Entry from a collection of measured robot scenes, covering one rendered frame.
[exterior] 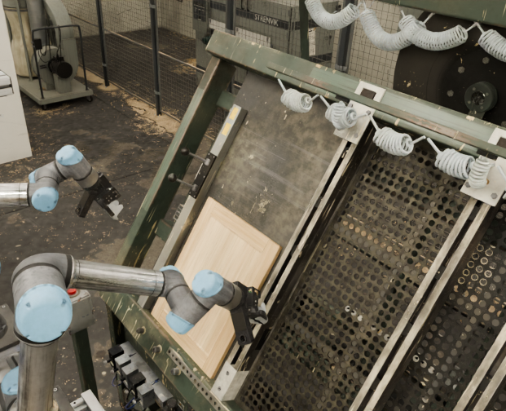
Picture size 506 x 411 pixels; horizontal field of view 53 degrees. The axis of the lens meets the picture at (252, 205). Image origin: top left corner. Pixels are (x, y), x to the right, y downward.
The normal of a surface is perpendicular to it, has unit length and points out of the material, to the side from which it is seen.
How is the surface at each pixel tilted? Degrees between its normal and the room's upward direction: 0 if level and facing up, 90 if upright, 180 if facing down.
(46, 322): 83
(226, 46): 57
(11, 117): 90
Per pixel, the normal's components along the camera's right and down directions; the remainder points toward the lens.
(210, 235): -0.62, -0.21
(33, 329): 0.47, 0.36
